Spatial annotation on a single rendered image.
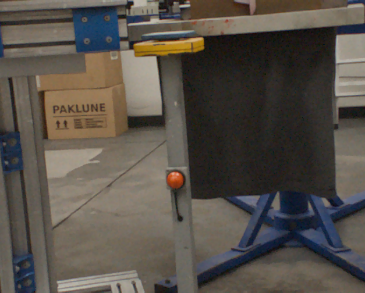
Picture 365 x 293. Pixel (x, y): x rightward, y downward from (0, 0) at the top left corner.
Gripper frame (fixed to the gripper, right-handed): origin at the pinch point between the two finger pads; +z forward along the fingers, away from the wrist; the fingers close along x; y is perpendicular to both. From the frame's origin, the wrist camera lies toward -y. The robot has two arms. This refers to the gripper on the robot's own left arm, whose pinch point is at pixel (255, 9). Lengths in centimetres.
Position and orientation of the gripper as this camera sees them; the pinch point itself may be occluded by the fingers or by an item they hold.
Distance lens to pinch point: 213.9
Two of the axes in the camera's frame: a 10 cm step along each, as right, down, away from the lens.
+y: -9.7, 0.6, 2.2
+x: -2.0, 1.9, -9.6
